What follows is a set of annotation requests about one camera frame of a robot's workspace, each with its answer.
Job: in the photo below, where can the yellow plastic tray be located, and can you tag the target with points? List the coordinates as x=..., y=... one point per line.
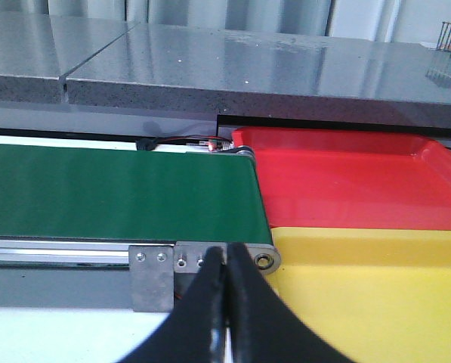
x=378, y=295

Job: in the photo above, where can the metal conveyor support bracket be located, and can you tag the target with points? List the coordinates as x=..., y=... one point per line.
x=152, y=277

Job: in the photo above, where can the grey stone shelf slab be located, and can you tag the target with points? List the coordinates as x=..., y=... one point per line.
x=84, y=74

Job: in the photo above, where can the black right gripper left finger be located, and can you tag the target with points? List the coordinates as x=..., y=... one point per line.
x=195, y=329

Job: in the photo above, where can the red plastic tray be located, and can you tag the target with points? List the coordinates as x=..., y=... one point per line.
x=351, y=179

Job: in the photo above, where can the white pleated curtain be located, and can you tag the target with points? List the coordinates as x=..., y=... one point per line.
x=380, y=21

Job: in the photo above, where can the green conveyor belt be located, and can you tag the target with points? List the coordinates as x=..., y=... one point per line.
x=129, y=194

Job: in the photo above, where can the aluminium conveyor frame rail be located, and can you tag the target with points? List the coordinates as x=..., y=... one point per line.
x=186, y=256

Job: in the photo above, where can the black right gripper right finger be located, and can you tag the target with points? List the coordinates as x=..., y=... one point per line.
x=262, y=327

